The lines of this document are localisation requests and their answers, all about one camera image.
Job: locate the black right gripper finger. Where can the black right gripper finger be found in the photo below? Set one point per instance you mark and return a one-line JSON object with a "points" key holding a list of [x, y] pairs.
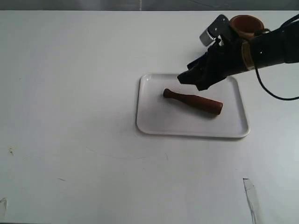
{"points": [[193, 70], [207, 79]]}

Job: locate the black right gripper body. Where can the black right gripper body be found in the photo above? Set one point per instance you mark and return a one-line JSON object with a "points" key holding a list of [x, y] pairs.
{"points": [[226, 60]]}

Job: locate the brown wooden pestle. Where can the brown wooden pestle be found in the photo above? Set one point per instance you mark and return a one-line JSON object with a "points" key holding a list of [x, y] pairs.
{"points": [[200, 103]]}

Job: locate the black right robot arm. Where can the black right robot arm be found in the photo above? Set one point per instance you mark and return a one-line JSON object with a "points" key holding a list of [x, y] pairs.
{"points": [[272, 48]]}

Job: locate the brown wooden mortar cup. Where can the brown wooden mortar cup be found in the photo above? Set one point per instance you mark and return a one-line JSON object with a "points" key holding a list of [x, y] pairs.
{"points": [[246, 25]]}

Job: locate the white rectangular plastic tray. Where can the white rectangular plastic tray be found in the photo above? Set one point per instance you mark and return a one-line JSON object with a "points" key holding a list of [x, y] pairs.
{"points": [[163, 116]]}

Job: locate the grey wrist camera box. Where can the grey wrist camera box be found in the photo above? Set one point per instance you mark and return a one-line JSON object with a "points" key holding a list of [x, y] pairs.
{"points": [[220, 26]]}

